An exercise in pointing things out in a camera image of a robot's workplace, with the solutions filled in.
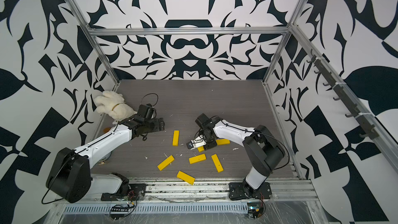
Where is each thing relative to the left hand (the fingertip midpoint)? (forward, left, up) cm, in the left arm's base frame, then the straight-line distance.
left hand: (156, 121), depth 89 cm
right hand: (-7, -26, -7) cm, 28 cm away
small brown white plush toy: (0, +31, -7) cm, 32 cm away
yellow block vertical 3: (-20, -6, -9) cm, 22 cm away
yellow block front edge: (-27, -16, -8) cm, 32 cm away
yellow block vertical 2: (-10, -37, -7) cm, 39 cm away
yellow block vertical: (-5, -10, -7) cm, 13 cm away
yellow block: (-21, -33, -9) cm, 40 cm away
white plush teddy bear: (+13, +28, 0) cm, 31 cm away
